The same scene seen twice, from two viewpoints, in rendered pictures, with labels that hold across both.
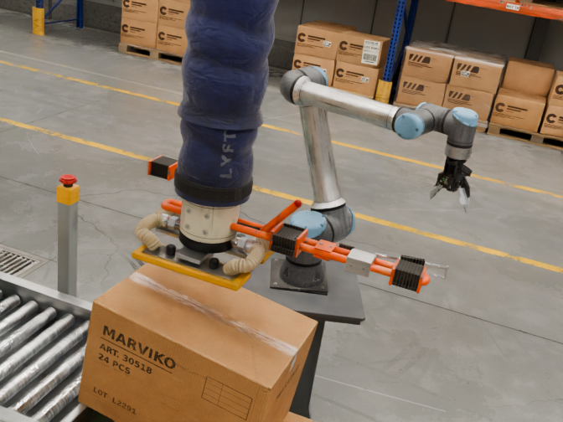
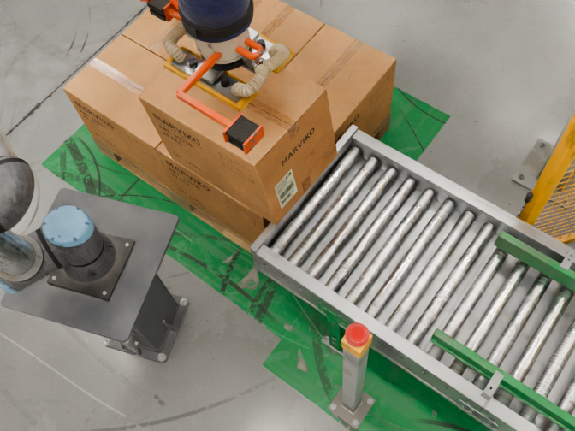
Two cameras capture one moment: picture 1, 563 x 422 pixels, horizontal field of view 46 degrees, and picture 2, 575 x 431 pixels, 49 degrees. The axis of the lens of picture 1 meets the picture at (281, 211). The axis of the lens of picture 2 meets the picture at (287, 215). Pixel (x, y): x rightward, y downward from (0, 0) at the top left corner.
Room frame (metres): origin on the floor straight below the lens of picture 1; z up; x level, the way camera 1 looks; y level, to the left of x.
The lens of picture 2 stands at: (3.04, 1.00, 2.79)
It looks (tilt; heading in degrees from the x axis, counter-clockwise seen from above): 62 degrees down; 208
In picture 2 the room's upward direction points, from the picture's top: 9 degrees counter-clockwise
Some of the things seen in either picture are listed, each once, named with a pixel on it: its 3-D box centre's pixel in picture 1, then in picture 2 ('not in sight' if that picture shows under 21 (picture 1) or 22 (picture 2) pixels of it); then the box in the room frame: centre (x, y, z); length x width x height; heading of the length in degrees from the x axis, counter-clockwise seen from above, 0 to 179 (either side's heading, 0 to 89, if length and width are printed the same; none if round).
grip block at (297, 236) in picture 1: (288, 239); (165, 2); (1.73, -0.03, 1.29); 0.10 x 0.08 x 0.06; 163
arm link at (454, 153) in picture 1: (458, 151); not in sight; (2.31, -0.59, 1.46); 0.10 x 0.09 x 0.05; 54
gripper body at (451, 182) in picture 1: (452, 172); not in sight; (2.31, -0.59, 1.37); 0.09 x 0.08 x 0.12; 144
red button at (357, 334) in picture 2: (68, 181); (357, 335); (2.53, 0.89, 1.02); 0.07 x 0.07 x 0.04
